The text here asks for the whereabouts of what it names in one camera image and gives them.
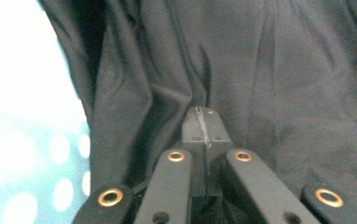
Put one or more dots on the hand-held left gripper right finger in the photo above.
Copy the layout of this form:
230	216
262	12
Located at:
218	133

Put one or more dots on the white table cover sheet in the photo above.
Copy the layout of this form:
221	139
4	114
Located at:
11	62

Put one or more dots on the black pants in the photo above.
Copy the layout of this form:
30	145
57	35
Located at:
291	77

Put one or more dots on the light blue plastic basket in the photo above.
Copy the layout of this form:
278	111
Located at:
27	174

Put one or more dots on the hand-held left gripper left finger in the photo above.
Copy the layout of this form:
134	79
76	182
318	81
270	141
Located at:
191	130

